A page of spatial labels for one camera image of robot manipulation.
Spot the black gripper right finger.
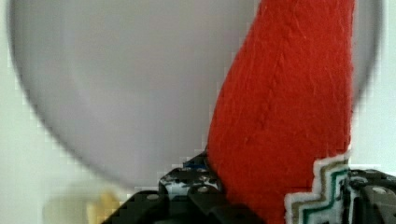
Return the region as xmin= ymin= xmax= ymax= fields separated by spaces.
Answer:
xmin=342 ymin=169 xmax=396 ymax=224

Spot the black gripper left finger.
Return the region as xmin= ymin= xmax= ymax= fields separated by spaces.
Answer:
xmin=102 ymin=152 xmax=265 ymax=224

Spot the red plush ketchup bottle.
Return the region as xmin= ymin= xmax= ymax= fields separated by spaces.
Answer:
xmin=207 ymin=0 xmax=355 ymax=224

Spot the grey oval plate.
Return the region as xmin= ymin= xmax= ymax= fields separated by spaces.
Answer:
xmin=7 ymin=0 xmax=385 ymax=191

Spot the yellow plush banana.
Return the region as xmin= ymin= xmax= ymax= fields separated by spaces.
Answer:
xmin=43 ymin=190 xmax=122 ymax=224

